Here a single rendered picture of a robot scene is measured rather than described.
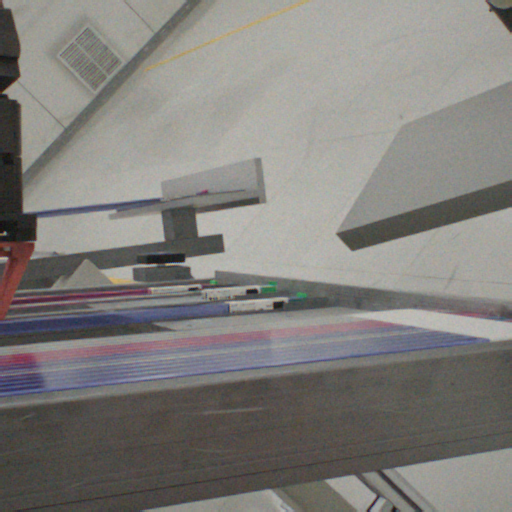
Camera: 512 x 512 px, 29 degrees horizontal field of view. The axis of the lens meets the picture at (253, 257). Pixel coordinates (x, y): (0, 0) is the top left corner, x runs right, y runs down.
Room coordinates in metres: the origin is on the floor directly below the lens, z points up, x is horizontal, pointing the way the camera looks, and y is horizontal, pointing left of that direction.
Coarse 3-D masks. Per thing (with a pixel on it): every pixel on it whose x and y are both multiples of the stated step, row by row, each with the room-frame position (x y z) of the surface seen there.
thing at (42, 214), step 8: (200, 192) 1.50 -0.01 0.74; (136, 200) 1.47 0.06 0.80; (144, 200) 1.48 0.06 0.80; (152, 200) 1.48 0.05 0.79; (64, 208) 1.44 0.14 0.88; (72, 208) 1.45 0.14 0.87; (80, 208) 1.45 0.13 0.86; (88, 208) 1.45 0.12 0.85; (96, 208) 1.46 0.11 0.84; (104, 208) 1.46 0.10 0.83; (112, 208) 1.46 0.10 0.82; (120, 208) 1.47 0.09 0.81; (128, 208) 1.47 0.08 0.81; (40, 216) 1.43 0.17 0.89; (48, 216) 1.43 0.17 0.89
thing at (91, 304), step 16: (272, 288) 0.99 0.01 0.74; (32, 304) 0.94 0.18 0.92; (48, 304) 0.95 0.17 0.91; (64, 304) 0.95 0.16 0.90; (80, 304) 0.95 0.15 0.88; (96, 304) 0.95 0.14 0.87; (112, 304) 0.96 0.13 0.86; (128, 304) 0.96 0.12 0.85; (144, 304) 0.96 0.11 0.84; (160, 304) 0.97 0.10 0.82
